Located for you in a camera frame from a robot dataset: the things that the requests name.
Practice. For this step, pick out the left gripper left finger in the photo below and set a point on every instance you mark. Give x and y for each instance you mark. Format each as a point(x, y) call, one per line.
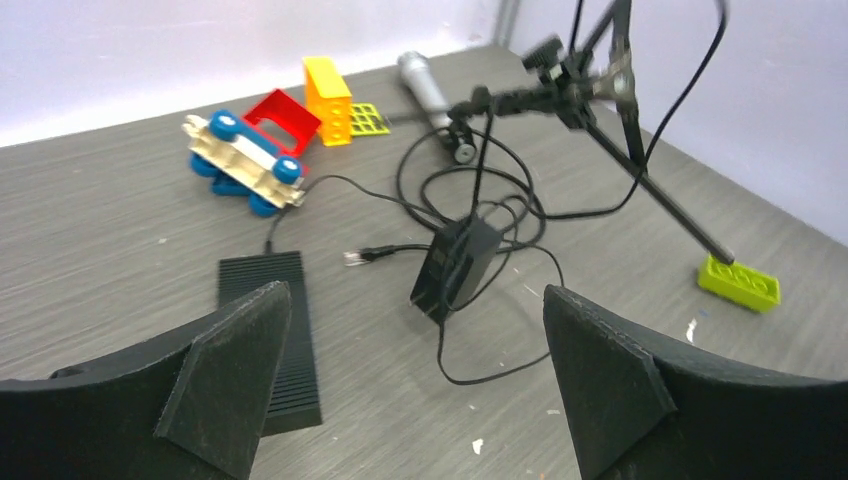
point(176, 406)

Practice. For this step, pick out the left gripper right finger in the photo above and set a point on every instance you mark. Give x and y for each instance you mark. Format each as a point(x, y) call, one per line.
point(642, 405)

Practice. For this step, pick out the black network switch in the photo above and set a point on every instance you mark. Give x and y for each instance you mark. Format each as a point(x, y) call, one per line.
point(281, 351)

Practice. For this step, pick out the black power adapter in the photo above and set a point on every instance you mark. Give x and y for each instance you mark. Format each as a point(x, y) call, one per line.
point(456, 261)

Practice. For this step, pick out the black mini tripod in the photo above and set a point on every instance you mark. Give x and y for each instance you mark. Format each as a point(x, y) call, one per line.
point(590, 87)

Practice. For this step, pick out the green toy brick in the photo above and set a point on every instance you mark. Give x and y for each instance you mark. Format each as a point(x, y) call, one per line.
point(740, 284)

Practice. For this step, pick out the red blue toy vehicle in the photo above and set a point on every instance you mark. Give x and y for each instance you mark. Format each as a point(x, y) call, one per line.
point(255, 155)

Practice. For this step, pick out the lime green grid plate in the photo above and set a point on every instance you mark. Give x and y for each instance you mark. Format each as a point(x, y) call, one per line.
point(365, 120)

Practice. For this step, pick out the yellow toy brick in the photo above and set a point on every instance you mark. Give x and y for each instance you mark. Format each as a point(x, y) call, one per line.
point(328, 97)

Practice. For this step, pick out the silver microphone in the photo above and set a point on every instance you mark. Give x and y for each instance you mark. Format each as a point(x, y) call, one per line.
point(455, 136)

